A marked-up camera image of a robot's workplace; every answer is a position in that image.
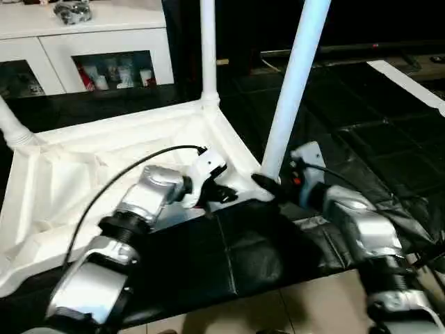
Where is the black work mat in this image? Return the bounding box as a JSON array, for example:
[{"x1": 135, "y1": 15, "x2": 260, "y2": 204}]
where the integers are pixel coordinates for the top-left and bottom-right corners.
[{"x1": 0, "y1": 61, "x2": 445, "y2": 328}]

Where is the glossy black long bar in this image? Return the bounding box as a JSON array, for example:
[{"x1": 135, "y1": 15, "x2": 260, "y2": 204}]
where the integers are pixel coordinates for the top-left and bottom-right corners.
[{"x1": 261, "y1": 40, "x2": 445, "y2": 61}]

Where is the white cabinet with glass doors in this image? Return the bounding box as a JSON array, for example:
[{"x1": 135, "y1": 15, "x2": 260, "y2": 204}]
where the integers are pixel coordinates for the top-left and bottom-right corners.
[{"x1": 0, "y1": 0, "x2": 175, "y2": 98}]

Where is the crumpled silver black object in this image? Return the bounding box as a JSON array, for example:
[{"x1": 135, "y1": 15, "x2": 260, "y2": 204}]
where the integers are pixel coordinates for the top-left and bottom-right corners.
[{"x1": 54, "y1": 1, "x2": 92, "y2": 26}]

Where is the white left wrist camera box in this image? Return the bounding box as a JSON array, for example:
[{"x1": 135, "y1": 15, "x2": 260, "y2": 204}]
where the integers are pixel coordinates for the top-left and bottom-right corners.
[{"x1": 185, "y1": 152, "x2": 229, "y2": 209}]

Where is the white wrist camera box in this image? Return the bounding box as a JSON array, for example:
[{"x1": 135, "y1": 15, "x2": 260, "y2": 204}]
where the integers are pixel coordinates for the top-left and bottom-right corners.
[
  {"x1": 289, "y1": 142, "x2": 327, "y2": 184},
  {"x1": 185, "y1": 152, "x2": 229, "y2": 209}
]

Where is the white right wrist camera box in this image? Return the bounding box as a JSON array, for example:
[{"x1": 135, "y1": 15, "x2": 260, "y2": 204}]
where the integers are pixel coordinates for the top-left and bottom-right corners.
[{"x1": 289, "y1": 142, "x2": 327, "y2": 184}]

